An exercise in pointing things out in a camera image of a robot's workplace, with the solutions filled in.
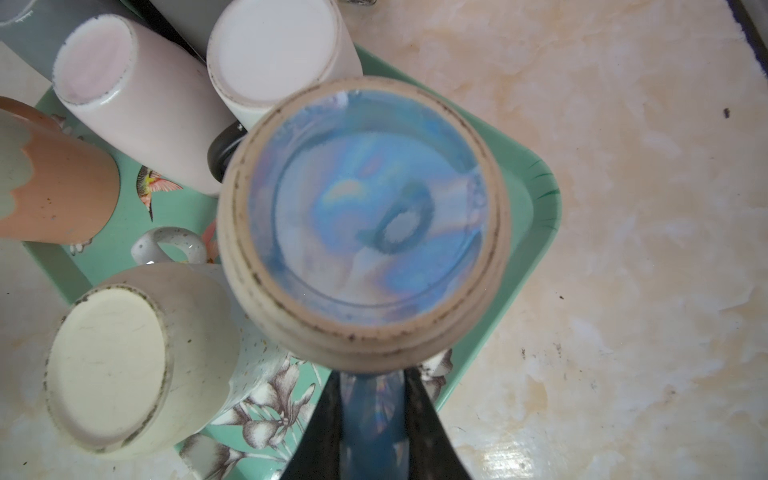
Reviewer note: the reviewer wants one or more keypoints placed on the light grey mug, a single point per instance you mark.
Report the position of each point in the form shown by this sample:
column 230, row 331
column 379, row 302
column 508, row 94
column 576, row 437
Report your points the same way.
column 35, row 30

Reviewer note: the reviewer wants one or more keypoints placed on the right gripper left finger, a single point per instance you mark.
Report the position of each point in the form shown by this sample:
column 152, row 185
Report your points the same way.
column 317, row 456

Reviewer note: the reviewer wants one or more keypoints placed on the cream speckled mug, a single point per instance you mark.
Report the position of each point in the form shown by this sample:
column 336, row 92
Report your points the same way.
column 153, row 354

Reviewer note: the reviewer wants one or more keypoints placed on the black white mug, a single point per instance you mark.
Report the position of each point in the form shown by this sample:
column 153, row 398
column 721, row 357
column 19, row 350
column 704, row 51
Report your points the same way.
column 261, row 52

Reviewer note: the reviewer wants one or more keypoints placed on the orange cream scalloped mug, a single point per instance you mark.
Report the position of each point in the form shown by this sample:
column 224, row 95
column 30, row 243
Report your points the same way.
column 55, row 188

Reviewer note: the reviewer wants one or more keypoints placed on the pink mug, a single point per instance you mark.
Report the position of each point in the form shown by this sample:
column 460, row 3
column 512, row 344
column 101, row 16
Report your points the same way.
column 144, row 95

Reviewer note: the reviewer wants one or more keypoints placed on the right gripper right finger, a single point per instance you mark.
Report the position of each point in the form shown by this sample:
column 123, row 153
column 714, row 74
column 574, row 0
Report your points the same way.
column 431, row 454

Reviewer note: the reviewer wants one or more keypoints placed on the blue iridescent mug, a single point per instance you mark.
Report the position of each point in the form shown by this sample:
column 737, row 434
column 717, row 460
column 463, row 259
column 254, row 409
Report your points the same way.
column 365, row 226

